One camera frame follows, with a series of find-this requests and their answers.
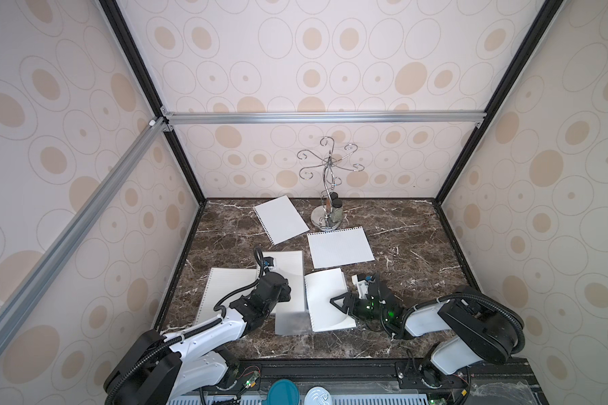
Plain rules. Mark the spiral notebook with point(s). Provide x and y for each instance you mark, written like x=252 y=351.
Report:
x=290 y=265
x=323 y=289
x=220 y=283

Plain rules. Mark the torn lined page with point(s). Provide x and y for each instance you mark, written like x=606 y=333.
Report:
x=280 y=220
x=339 y=248

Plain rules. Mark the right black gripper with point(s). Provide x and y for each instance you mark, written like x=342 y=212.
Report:
x=357 y=297

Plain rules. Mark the green spice bottle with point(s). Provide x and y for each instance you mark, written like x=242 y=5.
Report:
x=337 y=212

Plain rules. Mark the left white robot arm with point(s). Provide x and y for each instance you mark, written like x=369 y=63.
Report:
x=192 y=344

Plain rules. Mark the left diagonal aluminium rail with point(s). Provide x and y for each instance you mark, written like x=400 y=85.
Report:
x=23 y=301

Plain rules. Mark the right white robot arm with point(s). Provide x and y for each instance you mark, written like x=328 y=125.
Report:
x=484 y=329

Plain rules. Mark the teal round lid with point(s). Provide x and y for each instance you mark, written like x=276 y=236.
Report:
x=283 y=392

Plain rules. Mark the white round lid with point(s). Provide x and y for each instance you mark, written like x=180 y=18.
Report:
x=318 y=396

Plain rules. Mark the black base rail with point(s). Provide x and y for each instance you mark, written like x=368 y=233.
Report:
x=482 y=383

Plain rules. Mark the horizontal aluminium rail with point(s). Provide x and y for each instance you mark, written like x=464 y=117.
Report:
x=183 y=118

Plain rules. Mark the chrome hook stand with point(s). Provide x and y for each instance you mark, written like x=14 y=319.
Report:
x=327 y=163

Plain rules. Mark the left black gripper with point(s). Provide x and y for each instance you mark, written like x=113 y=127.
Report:
x=286 y=293

